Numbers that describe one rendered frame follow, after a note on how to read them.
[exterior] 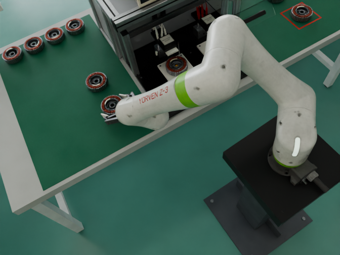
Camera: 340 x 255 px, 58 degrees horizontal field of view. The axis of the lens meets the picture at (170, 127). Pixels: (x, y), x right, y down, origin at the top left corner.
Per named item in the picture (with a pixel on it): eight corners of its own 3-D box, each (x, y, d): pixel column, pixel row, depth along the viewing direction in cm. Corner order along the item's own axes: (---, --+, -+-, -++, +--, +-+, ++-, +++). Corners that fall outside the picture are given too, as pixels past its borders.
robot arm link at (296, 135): (307, 134, 122) (320, 109, 105) (306, 171, 115) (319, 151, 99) (273, 130, 125) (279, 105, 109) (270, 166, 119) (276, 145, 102)
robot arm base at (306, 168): (337, 184, 117) (342, 179, 112) (307, 207, 115) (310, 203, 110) (287, 135, 129) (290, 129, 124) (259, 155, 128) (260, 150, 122)
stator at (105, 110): (129, 104, 154) (127, 100, 151) (114, 121, 151) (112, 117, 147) (112, 95, 158) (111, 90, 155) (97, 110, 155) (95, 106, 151)
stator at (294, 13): (313, 20, 170) (316, 15, 167) (293, 24, 171) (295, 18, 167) (306, 7, 176) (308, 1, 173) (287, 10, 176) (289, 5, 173)
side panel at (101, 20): (124, 56, 171) (108, 9, 143) (119, 59, 170) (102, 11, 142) (103, 27, 184) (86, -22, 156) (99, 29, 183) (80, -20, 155)
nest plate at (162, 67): (197, 73, 158) (197, 71, 157) (171, 86, 155) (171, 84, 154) (181, 54, 165) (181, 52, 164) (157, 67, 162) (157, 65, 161)
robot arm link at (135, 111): (201, 111, 99) (199, 78, 101) (175, 104, 91) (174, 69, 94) (133, 129, 125) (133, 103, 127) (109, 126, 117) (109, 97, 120)
